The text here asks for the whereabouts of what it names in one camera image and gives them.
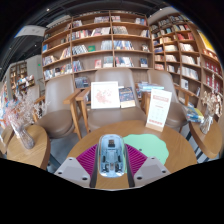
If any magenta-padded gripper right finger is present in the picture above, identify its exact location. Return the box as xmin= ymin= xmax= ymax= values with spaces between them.
xmin=123 ymin=143 xmax=172 ymax=188

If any green smiley mouse pad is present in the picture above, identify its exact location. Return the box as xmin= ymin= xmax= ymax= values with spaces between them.
xmin=122 ymin=133 xmax=170 ymax=166

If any wide wooden bookshelf unit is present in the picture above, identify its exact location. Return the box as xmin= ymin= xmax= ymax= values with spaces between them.
xmin=40 ymin=11 xmax=155 ymax=83

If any distant wooden bookshelf unit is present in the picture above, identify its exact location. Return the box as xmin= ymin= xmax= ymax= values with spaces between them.
xmin=9 ymin=60 xmax=36 ymax=98

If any angled wooden bookshelf unit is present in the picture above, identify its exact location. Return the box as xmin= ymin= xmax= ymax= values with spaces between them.
xmin=148 ymin=13 xmax=224 ymax=108

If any white picture book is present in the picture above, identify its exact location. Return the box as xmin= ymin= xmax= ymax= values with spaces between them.
xmin=90 ymin=80 xmax=121 ymax=110

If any blue book pile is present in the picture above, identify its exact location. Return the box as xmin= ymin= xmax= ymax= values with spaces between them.
xmin=185 ymin=106 xmax=205 ymax=124

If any round wooden side table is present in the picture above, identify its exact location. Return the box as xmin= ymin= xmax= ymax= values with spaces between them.
xmin=6 ymin=124 xmax=52 ymax=171
xmin=188 ymin=116 xmax=224 ymax=160

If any glass vase with beige flowers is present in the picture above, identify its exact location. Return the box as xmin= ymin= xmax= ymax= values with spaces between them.
xmin=199 ymin=74 xmax=224 ymax=135

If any glass vase with pink flowers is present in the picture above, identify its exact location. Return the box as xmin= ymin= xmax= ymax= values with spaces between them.
xmin=3 ymin=89 xmax=48 ymax=150

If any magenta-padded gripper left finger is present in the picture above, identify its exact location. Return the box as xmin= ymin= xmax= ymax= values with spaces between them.
xmin=54 ymin=143 xmax=98 ymax=189

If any brown leather armchair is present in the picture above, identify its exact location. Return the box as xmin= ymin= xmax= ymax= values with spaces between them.
xmin=143 ymin=69 xmax=189 ymax=133
xmin=74 ymin=67 xmax=148 ymax=133
xmin=33 ymin=74 xmax=83 ymax=139

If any white red sign stand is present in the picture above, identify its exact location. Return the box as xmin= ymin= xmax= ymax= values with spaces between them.
xmin=145 ymin=88 xmax=173 ymax=133

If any stack of blue books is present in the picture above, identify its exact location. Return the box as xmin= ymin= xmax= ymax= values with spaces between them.
xmin=137 ymin=82 xmax=165 ymax=93

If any dark cover book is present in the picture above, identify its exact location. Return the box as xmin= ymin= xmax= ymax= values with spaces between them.
xmin=118 ymin=86 xmax=137 ymax=109

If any transparent computer mouse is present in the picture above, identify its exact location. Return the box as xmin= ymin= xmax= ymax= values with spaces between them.
xmin=96 ymin=133 xmax=128 ymax=179

